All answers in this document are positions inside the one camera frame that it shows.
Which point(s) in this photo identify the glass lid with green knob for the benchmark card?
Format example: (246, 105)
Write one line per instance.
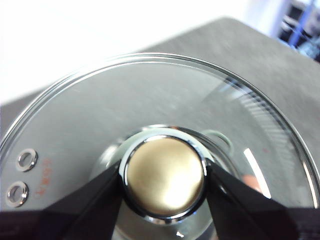
(162, 175)

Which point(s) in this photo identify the green electric cooking pot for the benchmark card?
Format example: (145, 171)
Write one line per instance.
(227, 139)

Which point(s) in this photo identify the blue metal frame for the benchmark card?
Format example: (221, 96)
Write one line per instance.
(300, 27)

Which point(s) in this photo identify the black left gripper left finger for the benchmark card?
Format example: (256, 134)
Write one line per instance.
(62, 220)

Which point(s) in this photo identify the brown egg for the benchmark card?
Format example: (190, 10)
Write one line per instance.
(251, 182)

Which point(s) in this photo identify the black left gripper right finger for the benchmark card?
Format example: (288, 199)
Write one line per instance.
(250, 217)

